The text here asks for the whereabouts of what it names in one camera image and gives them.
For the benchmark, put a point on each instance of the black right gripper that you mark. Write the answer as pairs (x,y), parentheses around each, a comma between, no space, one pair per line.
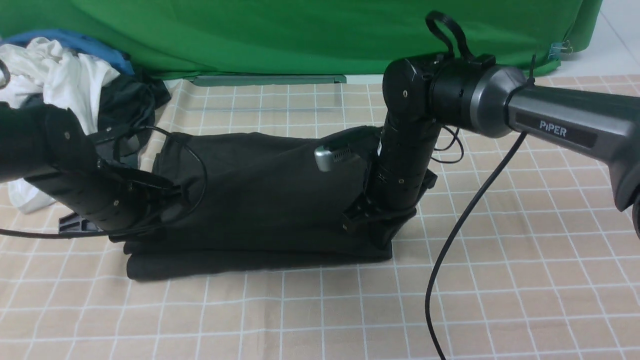
(387,202)

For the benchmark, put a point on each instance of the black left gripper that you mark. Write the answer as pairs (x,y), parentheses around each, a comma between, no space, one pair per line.
(109,199)

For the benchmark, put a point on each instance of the dark gray long-sleeve shirt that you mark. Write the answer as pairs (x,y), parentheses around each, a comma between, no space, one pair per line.
(267,206)

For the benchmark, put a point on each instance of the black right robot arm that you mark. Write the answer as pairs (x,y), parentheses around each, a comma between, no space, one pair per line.
(425,93)

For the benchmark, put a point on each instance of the white crumpled shirt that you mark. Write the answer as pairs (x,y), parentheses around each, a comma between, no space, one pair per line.
(62,77)

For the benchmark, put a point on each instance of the blue crumpled garment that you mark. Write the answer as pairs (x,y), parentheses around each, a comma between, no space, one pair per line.
(78,42)

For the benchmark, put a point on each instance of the green backdrop cloth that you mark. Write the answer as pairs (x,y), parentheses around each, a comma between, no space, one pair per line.
(177,38)

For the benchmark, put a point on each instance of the metal binder clip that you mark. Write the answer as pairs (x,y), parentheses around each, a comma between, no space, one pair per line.
(557,49)

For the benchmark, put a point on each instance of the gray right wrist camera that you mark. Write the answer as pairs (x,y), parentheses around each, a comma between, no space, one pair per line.
(342,147)

